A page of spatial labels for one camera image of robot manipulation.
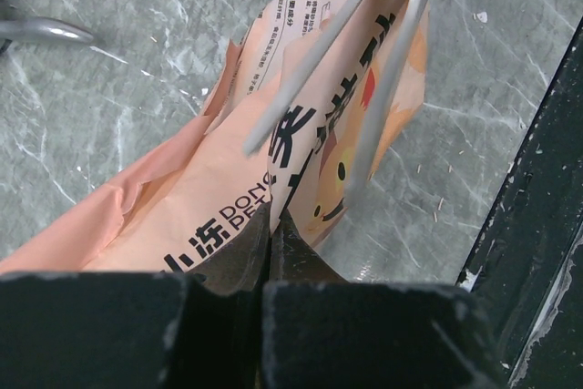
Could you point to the pink cat litter bag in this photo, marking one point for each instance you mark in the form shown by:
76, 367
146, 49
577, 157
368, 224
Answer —
192, 195

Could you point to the black mounting base rail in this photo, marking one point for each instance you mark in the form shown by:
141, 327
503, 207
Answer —
525, 268

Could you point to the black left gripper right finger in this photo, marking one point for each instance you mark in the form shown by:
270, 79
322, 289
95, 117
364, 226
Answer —
321, 331

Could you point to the grey metal litter scoop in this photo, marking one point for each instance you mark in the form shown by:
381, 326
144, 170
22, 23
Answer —
40, 29

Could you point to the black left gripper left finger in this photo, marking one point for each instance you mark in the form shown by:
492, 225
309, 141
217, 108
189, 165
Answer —
196, 329

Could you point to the white bag sealing clip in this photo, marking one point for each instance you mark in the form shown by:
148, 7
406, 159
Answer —
334, 87

